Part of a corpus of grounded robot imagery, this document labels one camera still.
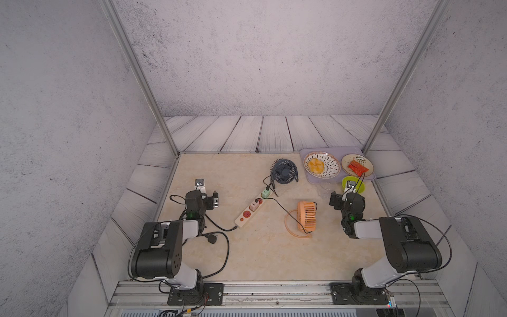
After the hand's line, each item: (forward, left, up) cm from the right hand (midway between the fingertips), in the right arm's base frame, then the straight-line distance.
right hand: (346, 191), depth 93 cm
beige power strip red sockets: (-8, +46, -5) cm, 47 cm away
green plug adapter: (-1, +38, 0) cm, 38 cm away
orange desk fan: (-14, +21, +1) cm, 25 cm away
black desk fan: (+12, +29, +1) cm, 31 cm away
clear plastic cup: (+6, +8, -6) cm, 11 cm away
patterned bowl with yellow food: (+21, +7, -5) cm, 22 cm away
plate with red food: (+21, -13, -6) cm, 26 cm away
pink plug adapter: (-8, +43, 0) cm, 44 cm away
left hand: (0, +66, +1) cm, 66 cm away
